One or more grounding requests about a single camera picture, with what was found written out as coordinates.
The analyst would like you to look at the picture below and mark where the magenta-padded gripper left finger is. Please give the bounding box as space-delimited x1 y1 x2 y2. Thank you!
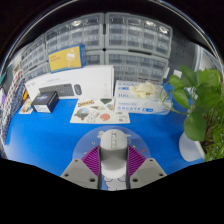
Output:
60 145 102 190

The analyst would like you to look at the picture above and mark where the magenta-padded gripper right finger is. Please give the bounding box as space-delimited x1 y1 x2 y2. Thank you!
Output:
126 145 168 190

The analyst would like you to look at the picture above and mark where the white computer mouse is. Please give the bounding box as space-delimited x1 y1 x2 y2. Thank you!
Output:
98 129 130 179

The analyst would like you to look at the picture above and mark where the colourful sticker sheet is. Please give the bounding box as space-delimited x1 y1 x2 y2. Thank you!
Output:
18 98 34 115
69 97 131 125

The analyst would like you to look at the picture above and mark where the green plant in white pot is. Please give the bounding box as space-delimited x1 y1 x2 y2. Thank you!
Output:
159 65 224 163

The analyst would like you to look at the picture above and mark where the white blue glove box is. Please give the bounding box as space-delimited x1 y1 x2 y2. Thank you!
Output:
113 79 173 116

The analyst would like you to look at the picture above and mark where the small black box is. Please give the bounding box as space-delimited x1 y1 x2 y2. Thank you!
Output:
30 90 60 114

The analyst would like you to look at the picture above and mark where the small yellow object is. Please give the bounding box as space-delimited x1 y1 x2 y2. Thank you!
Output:
21 90 30 102

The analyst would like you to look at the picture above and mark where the white keyboard box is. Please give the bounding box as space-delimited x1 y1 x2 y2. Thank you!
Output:
24 64 115 101

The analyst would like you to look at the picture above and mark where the red blue checkered cloth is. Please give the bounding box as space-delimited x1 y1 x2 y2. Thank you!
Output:
1 69 26 128

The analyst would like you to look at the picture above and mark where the yellow and blue box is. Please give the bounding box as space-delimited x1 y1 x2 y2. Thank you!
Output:
48 44 88 74

